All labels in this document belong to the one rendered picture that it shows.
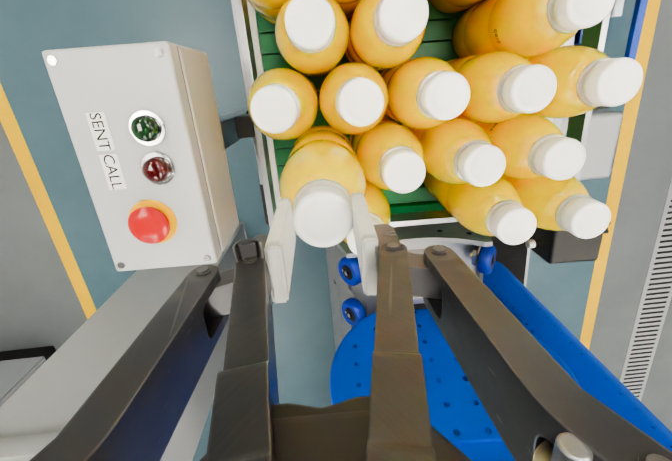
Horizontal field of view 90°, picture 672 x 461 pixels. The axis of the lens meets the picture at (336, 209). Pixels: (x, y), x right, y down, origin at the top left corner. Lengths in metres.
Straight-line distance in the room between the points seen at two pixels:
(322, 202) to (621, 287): 2.12
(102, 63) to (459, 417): 0.46
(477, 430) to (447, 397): 0.04
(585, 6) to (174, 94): 0.33
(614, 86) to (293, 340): 1.71
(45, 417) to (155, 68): 0.74
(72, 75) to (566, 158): 0.43
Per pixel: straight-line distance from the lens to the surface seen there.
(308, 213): 0.21
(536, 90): 0.34
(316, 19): 0.30
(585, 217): 0.40
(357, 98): 0.29
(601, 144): 0.71
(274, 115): 0.30
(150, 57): 0.33
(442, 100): 0.31
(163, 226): 0.34
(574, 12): 0.36
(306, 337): 1.86
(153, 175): 0.33
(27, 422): 0.94
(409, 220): 0.47
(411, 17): 0.30
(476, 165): 0.33
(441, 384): 0.45
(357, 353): 0.47
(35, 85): 1.77
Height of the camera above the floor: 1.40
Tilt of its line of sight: 70 degrees down
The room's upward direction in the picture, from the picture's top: 174 degrees clockwise
